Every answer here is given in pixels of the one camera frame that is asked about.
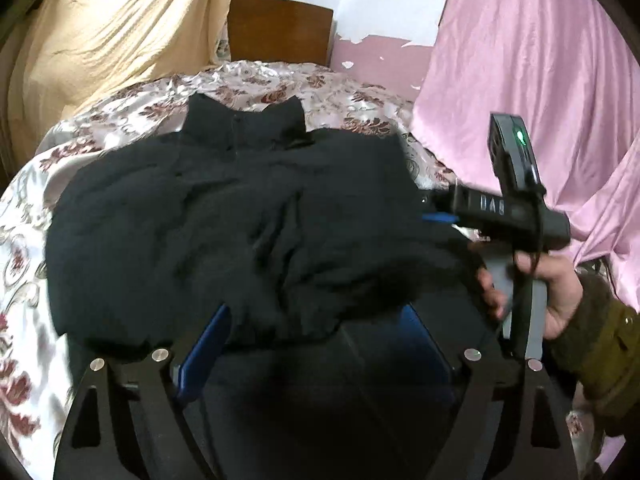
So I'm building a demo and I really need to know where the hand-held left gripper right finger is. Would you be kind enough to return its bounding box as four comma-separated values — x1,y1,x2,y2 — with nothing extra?
399,304,582,480

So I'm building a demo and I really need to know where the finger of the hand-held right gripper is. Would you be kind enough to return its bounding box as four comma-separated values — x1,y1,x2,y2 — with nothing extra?
419,187,462,227

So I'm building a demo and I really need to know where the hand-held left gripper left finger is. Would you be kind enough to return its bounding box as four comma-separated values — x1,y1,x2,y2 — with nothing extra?
54,304,232,480

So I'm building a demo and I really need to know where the black garment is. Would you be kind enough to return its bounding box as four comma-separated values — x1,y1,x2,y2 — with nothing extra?
45,94,490,358

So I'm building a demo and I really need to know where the person's right forearm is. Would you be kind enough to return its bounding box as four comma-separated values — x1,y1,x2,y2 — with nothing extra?
545,270,640,441

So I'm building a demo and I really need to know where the person's right hand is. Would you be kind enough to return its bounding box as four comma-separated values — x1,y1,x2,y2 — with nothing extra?
475,252,586,343

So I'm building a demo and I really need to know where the pink cloth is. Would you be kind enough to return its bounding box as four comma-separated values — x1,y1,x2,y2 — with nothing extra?
410,0,640,281

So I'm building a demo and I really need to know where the brown wooden headboard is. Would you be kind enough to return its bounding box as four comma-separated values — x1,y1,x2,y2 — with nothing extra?
227,0,335,67

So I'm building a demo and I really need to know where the floral satin bedspread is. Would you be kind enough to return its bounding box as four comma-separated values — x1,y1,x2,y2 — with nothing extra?
0,60,616,476

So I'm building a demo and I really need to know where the cream cloth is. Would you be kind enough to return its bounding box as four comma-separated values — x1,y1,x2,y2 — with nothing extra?
10,0,236,161

